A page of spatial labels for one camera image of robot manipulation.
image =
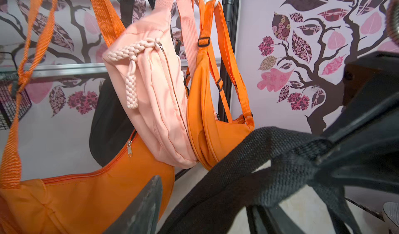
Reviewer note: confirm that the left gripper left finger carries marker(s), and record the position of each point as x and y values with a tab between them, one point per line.
141	216

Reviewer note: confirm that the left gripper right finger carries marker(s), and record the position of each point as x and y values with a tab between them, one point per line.
263	220

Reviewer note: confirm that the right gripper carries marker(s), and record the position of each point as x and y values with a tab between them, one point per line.
364	137

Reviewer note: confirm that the orange bag with black back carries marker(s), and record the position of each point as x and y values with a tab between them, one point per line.
213	139

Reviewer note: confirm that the pink fanny pack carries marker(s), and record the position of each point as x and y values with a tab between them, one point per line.
146	74

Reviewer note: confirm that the black sling bag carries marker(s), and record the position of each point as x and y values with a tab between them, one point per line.
111	127

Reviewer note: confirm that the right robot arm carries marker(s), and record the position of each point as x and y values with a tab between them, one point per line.
368	65

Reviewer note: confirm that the clear glass dish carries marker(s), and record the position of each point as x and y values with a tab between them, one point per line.
391	216

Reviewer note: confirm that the black wire basket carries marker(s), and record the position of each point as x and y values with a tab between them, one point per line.
8	100

